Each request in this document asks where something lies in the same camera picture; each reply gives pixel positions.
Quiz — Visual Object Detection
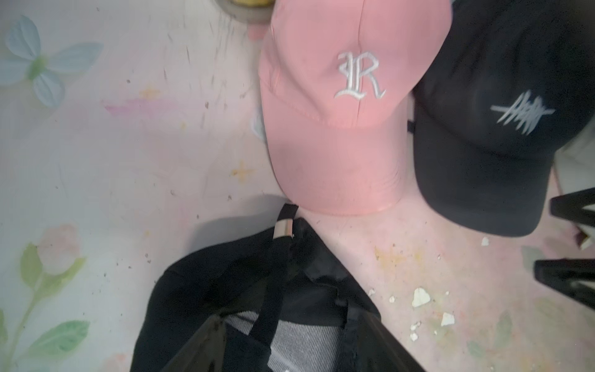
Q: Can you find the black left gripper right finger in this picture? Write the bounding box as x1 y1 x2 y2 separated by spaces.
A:
346 306 425 372

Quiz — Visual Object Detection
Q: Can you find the black baseball cap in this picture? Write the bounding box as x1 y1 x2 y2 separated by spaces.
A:
129 203 387 372

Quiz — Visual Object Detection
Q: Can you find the yellow pen holder cup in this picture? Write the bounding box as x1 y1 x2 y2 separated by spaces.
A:
215 0 276 24

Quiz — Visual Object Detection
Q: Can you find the grey baseball cap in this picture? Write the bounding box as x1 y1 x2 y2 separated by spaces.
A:
413 0 594 237

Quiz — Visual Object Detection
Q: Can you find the cream white baseball cap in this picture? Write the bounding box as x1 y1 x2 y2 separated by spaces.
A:
554 118 595 194

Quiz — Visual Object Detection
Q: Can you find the pink baseball cap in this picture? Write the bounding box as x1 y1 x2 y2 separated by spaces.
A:
259 0 452 215

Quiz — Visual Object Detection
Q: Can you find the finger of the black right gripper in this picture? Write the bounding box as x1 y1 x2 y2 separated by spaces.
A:
533 259 595 310
549 188 594 227

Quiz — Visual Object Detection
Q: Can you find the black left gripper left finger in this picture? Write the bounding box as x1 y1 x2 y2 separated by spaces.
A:
161 315 227 372

